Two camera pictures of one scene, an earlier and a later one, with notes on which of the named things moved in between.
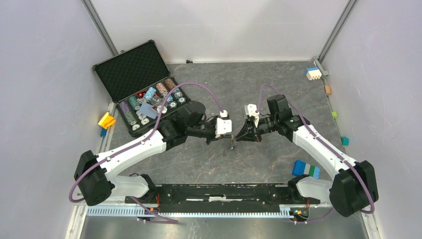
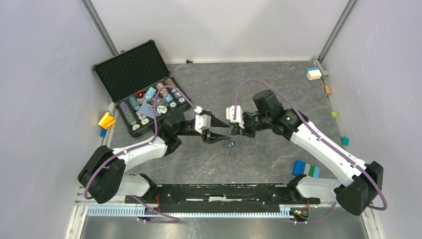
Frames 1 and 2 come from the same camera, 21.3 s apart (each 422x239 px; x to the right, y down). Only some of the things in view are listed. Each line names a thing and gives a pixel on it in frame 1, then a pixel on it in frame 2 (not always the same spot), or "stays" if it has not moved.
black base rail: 222,195 stays
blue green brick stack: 300,168 stays
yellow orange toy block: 106,121 stays
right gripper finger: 246,136 → 237,130
